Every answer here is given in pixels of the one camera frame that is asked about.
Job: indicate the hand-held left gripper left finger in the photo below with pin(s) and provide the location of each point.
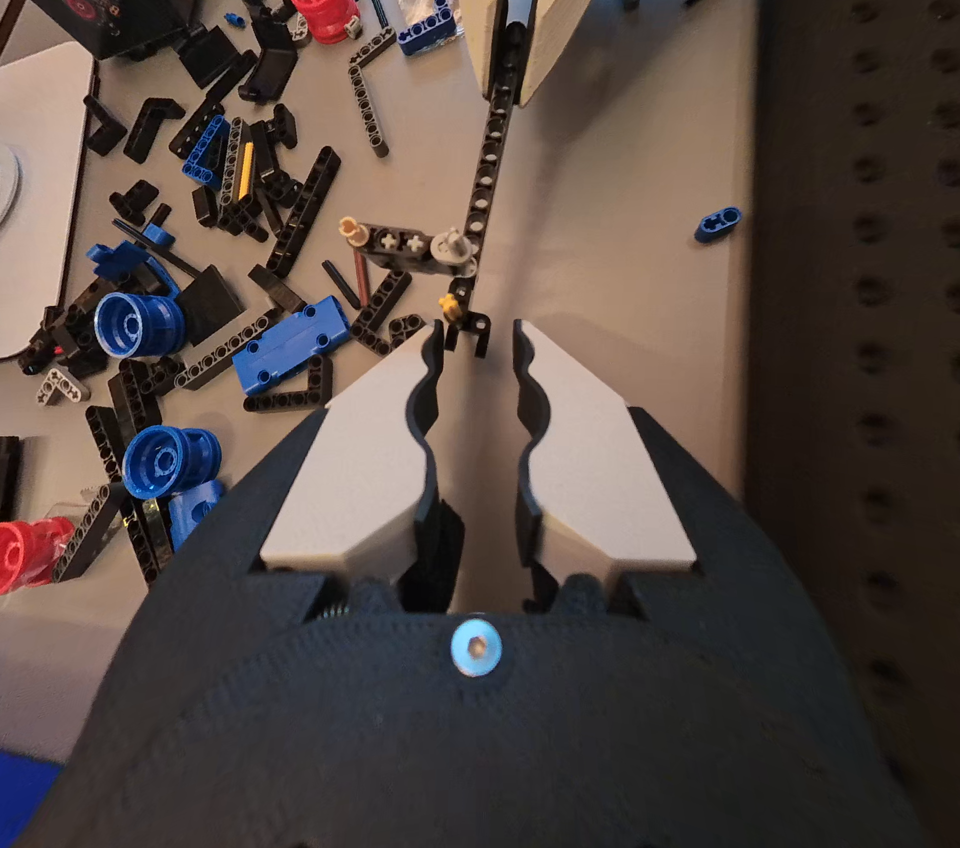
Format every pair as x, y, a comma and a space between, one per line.
351, 487

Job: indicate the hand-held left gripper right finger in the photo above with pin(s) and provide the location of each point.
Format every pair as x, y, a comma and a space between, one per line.
599, 487

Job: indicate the black beam assembly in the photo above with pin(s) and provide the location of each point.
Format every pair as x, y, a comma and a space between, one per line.
484, 173

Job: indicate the blue L-shaped beam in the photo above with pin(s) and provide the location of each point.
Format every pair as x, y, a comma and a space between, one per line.
427, 29

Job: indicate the dark grey thin liftarm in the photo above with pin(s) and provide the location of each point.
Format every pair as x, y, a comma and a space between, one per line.
373, 47

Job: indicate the red wheel rim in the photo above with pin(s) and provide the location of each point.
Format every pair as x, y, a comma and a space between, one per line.
28, 557
322, 2

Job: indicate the blue flat panel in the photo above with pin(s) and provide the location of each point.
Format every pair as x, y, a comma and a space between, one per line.
287, 353

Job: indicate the long grey beam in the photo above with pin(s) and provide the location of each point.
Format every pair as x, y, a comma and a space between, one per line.
369, 113

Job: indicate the blue wheel rim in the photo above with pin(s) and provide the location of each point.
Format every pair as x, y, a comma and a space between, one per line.
138, 327
168, 462

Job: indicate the short black axle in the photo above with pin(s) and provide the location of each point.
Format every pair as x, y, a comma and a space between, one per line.
340, 284

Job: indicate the brown axle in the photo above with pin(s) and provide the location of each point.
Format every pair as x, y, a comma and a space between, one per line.
361, 281

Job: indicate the black curved panel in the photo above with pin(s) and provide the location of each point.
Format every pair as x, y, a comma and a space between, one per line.
269, 73

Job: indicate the black flat panel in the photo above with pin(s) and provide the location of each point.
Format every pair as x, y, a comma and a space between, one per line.
210, 57

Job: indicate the dark grey beam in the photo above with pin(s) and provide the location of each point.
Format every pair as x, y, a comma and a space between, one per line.
237, 129

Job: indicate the small blue two-hole beam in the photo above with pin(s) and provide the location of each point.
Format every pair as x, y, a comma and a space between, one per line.
719, 224

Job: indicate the pile of black beams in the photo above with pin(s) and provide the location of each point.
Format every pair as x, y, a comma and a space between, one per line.
302, 211

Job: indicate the thin black axle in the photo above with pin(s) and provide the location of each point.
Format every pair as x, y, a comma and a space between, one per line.
176, 260

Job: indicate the yellow axle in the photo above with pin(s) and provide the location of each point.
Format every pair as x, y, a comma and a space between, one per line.
244, 173

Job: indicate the small blue connector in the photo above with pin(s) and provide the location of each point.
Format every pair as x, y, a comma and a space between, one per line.
160, 237

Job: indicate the light grey L-shaped liftarm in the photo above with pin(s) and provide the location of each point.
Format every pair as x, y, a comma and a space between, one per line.
45, 398

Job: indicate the blue angled panel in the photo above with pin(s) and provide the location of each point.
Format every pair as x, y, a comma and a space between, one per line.
117, 260

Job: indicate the black perforated panel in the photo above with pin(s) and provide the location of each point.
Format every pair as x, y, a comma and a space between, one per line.
862, 263

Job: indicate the white booklet stand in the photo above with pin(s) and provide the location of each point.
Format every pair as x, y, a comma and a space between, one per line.
45, 227

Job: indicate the blue frame beam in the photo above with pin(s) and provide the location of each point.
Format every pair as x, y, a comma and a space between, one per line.
203, 157

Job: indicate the black frame subassembly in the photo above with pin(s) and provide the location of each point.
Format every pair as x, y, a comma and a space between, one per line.
66, 339

